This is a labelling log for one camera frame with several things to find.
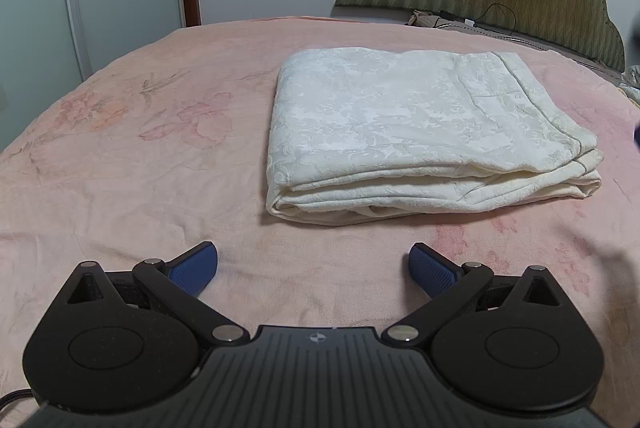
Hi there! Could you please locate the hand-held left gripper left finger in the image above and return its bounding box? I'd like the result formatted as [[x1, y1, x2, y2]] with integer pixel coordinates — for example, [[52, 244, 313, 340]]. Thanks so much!
[[65, 241, 249, 349]]

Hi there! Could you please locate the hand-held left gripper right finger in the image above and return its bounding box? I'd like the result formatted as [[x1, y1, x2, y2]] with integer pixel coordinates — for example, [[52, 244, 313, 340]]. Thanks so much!
[[382, 242, 566, 349]]

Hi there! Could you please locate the white quilt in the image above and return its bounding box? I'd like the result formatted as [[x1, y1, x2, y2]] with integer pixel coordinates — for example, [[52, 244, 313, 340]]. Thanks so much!
[[265, 47, 603, 227]]

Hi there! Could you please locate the pink floral blanket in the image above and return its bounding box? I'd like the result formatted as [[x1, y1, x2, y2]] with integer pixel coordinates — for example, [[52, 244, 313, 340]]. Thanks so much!
[[0, 16, 640, 414]]

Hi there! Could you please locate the beige crumpled cloth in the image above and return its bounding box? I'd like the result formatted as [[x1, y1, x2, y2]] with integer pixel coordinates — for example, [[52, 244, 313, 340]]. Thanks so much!
[[406, 9, 442, 28]]

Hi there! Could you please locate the black braided cable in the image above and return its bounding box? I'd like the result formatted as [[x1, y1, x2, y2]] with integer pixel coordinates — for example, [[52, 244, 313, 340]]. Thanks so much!
[[0, 387, 38, 416]]

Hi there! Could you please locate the black charger cable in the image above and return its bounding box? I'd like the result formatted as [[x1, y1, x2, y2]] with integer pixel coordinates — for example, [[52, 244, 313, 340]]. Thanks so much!
[[437, 2, 548, 47]]

